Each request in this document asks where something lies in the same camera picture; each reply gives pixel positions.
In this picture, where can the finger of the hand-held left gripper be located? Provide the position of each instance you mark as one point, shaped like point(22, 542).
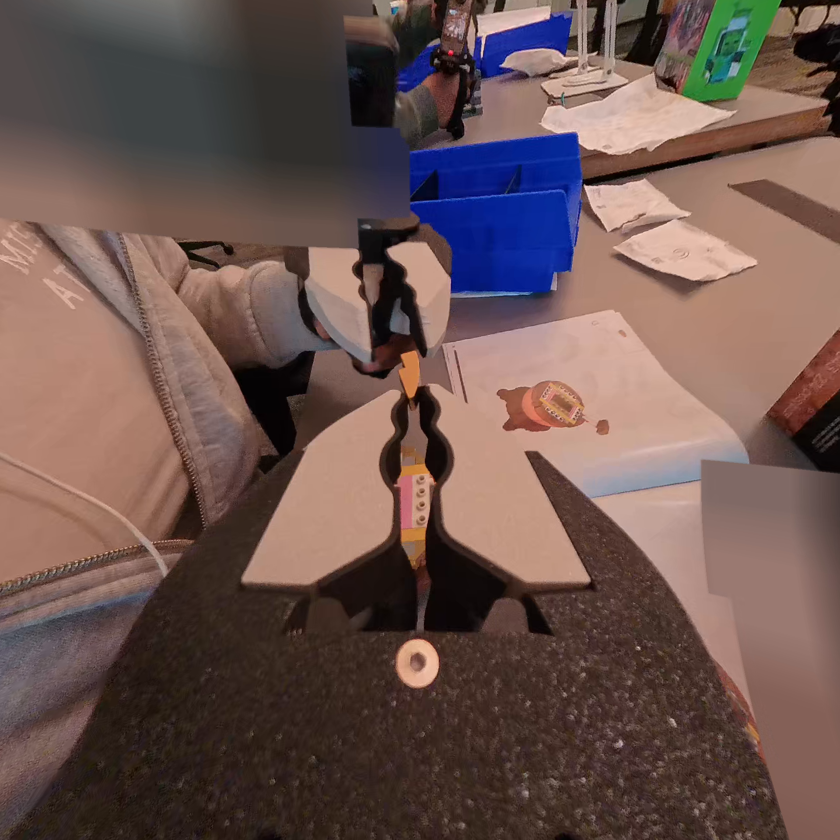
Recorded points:
point(427, 295)
point(341, 302)

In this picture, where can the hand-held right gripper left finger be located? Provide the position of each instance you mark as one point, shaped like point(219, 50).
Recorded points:
point(328, 519)

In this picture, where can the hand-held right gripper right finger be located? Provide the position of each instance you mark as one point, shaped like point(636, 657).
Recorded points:
point(512, 519)

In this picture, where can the small tan slope brick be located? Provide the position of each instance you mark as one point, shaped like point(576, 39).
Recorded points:
point(410, 374)

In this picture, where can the brick pot model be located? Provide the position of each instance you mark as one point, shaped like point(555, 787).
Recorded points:
point(415, 505)

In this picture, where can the blue plastic bin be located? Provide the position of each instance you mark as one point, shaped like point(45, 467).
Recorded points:
point(525, 40)
point(499, 210)

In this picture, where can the white instruction booklet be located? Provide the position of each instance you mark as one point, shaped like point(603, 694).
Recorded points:
point(591, 355)

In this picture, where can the white printed board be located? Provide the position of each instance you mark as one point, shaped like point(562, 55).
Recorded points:
point(593, 53)

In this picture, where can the black flower print box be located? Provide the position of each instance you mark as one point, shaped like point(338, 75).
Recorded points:
point(807, 400)

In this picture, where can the green cardboard box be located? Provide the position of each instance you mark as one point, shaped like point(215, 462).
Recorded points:
point(722, 46)

